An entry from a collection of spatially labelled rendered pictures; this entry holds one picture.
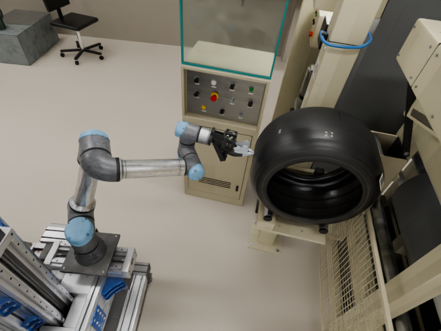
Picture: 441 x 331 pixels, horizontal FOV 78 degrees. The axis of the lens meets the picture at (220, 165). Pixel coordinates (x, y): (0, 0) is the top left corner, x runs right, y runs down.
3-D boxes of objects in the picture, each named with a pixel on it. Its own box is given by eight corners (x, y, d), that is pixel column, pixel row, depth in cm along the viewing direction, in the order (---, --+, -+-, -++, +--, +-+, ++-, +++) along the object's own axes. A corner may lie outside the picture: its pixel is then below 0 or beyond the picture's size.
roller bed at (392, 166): (347, 167, 168) (370, 130, 146) (371, 173, 166) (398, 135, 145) (350, 192, 154) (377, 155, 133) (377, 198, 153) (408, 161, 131)
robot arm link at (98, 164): (80, 170, 93) (209, 165, 116) (79, 149, 100) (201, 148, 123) (81, 192, 101) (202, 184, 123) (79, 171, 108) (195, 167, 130)
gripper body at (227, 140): (236, 142, 116) (209, 134, 116) (231, 156, 122) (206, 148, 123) (239, 131, 121) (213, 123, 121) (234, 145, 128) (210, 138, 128)
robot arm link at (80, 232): (72, 257, 126) (62, 243, 116) (71, 232, 134) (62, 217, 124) (100, 249, 129) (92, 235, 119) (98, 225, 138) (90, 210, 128)
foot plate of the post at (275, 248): (252, 220, 242) (252, 219, 241) (281, 226, 240) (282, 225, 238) (247, 247, 224) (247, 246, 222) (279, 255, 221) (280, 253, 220)
